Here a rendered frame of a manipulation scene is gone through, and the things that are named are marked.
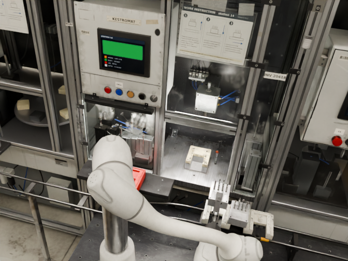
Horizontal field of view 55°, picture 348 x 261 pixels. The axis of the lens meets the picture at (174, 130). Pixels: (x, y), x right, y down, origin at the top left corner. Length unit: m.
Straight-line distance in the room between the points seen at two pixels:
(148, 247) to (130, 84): 0.88
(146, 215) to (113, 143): 0.27
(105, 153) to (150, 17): 0.64
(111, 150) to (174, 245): 0.92
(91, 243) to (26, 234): 1.10
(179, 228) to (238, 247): 0.24
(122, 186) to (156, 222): 0.21
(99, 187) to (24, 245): 1.91
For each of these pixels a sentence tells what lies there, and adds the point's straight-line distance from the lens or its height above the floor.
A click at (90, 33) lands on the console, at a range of 1.65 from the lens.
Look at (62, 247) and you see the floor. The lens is 2.83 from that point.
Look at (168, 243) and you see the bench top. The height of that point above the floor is 0.68.
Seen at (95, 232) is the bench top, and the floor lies 0.68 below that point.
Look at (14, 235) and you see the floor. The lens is 3.00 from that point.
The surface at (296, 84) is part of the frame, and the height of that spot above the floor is 1.61.
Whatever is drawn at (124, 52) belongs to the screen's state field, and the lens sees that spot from 1.59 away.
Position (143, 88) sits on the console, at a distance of 1.66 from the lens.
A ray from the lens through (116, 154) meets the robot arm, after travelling 1.15.
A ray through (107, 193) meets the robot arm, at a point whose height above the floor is 1.50.
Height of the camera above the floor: 2.25
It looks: 35 degrees down
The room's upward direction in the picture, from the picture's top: 5 degrees clockwise
